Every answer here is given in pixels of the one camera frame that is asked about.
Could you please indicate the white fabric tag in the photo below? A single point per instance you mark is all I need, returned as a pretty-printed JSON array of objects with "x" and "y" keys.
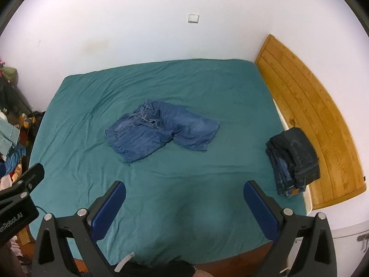
[{"x": 125, "y": 262}]

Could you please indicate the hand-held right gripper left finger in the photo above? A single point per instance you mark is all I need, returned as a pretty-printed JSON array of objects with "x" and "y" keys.
[{"x": 108, "y": 213}]

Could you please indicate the blue denim shorts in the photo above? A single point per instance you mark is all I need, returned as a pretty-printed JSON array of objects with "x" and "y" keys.
[{"x": 138, "y": 138}]

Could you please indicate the white wall switch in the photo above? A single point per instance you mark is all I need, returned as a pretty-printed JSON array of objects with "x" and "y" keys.
[{"x": 193, "y": 18}]

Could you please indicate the pile of assorted clothes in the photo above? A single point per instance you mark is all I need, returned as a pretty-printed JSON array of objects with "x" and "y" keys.
[{"x": 11, "y": 138}]

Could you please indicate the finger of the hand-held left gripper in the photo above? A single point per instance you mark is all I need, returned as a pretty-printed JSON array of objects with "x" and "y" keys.
[{"x": 28, "y": 177}]

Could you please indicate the stack of folded dark jeans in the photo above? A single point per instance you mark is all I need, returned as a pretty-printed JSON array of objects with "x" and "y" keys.
[{"x": 294, "y": 161}]

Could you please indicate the teal bed sheet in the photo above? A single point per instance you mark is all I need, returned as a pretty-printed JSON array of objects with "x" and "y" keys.
[{"x": 187, "y": 184}]

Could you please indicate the black cloth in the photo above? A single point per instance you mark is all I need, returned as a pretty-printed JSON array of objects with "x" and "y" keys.
[{"x": 178, "y": 269}]

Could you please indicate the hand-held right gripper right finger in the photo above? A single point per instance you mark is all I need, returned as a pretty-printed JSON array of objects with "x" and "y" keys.
[{"x": 259, "y": 210}]

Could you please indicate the wooden headboard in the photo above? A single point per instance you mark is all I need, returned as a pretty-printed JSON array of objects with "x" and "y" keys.
[{"x": 311, "y": 115}]

